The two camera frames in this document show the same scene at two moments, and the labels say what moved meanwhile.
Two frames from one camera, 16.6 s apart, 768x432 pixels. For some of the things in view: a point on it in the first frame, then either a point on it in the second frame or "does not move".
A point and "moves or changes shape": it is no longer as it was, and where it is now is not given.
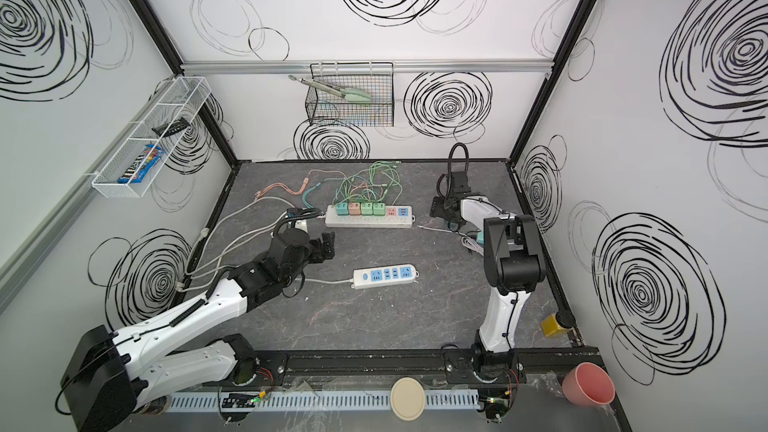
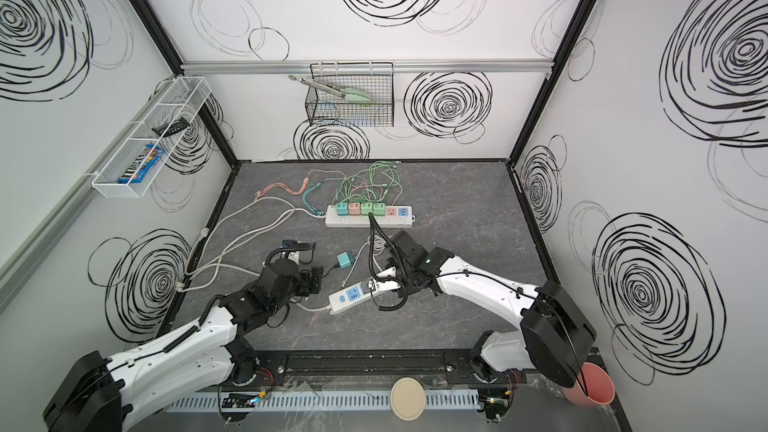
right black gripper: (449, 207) → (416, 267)
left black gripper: (324, 246) → (310, 279)
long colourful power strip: (399, 217) does not move
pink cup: (588, 384) does not move
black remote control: (175, 126) does not move
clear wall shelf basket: (134, 163) does not move
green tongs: (351, 94) does not move
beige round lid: (407, 399) does not move
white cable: (467, 240) → (377, 246)
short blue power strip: (383, 277) moves or changes shape
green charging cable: (367, 171) does not move
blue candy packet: (148, 164) does not move
